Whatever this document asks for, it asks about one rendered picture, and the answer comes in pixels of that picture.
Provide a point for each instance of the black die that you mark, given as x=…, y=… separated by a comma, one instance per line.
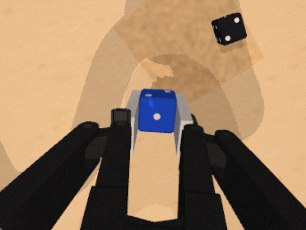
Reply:
x=229, y=29

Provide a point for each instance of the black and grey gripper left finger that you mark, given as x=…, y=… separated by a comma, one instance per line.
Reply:
x=37, y=198

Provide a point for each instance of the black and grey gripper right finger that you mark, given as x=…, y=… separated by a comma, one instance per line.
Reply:
x=258, y=198

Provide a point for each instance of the blue die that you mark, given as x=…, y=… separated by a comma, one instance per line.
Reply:
x=157, y=111

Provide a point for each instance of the brown mat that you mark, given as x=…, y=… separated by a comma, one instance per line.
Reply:
x=174, y=42

